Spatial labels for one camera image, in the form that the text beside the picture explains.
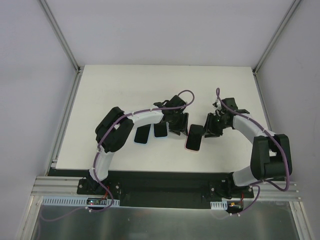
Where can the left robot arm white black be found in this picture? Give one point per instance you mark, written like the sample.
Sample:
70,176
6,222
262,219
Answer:
113,131

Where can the aluminium frame post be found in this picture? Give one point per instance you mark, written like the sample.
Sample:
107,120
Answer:
59,34
293,7

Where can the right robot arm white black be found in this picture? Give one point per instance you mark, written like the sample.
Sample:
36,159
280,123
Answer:
270,156

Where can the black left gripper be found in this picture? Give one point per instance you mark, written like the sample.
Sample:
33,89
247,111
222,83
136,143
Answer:
180,122

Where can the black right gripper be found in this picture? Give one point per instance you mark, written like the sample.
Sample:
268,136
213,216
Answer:
211,125

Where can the aluminium front rail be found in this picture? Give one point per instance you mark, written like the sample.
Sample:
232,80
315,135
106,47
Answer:
67,187

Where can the pink phone case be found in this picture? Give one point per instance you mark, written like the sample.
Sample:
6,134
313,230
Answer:
193,146

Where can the right white cable duct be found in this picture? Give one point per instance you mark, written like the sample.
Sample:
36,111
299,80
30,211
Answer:
226,204

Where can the left aluminium frame post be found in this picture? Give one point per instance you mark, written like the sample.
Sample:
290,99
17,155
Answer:
59,34

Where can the black phone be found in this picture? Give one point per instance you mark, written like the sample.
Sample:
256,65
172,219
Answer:
142,135
194,137

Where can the right aluminium frame post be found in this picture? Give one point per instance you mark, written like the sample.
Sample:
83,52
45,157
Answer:
293,7

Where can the white cable duct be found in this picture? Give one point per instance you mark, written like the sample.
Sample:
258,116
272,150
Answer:
67,201
226,204

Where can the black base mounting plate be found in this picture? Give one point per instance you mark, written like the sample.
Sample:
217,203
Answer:
150,189

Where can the left white cable duct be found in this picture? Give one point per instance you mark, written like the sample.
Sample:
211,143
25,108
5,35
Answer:
67,201

